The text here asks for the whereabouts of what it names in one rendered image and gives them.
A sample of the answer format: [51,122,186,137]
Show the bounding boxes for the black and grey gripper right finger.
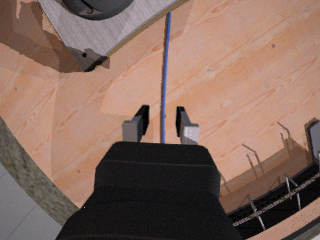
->
[175,106,200,145]

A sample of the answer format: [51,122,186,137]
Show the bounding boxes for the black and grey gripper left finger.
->
[122,105,149,142]

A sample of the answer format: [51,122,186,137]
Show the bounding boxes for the grey rack with cable hooks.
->
[227,120,320,240]

